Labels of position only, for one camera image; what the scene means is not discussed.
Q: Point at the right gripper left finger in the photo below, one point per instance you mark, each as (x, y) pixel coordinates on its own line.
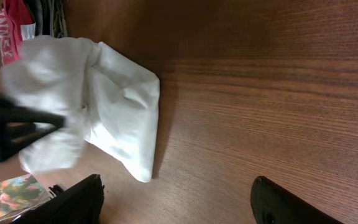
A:
(80, 204)

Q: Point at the colourful printed paper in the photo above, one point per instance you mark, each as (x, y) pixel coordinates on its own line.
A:
(19, 195)

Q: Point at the folded black t-shirt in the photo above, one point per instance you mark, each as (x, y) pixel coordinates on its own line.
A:
(40, 12)

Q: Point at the folded red printed t-shirt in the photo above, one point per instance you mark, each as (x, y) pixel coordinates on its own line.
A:
(16, 25)

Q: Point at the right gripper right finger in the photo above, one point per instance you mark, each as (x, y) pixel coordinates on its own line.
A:
(272, 204)

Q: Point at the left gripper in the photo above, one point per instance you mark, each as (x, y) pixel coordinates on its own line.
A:
(24, 135)

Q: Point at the white t-shirt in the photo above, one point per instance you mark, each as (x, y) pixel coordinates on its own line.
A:
(105, 98)

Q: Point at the folded olive grey garment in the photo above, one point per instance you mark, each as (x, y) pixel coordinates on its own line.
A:
(58, 26)

